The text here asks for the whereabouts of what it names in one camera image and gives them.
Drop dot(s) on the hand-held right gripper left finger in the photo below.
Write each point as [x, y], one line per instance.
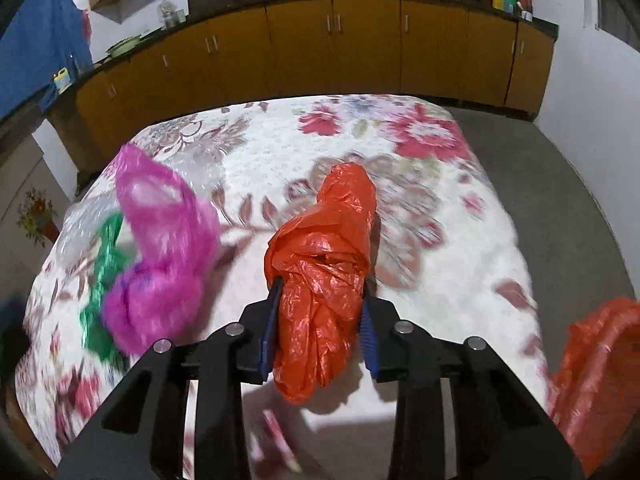
[270, 340]

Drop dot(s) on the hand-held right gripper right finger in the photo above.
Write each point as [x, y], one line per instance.
[372, 350]

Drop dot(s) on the red plastic bag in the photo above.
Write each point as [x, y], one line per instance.
[320, 285]

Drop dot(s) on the pink plastic bag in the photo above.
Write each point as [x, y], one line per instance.
[160, 240]

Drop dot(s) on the red plastic basket with liner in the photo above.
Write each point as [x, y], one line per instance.
[600, 370]

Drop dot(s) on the floral tablecloth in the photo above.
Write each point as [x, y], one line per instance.
[425, 210]

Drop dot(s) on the green plastic bag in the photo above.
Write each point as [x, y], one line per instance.
[100, 330]

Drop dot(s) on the clear plastic bag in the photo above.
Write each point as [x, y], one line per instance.
[82, 230]

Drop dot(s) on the wooden base cabinets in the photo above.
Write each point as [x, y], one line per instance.
[350, 50]

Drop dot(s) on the green basin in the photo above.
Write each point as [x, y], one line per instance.
[124, 46]

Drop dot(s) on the clear jar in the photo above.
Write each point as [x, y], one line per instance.
[171, 15]

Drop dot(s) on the black countertop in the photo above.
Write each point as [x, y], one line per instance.
[545, 27]

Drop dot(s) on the white cup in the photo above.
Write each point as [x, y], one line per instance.
[525, 14]

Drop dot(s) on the blue cloth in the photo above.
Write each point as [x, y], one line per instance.
[35, 35]

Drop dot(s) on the flower pot wall decal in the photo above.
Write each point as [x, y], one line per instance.
[36, 215]

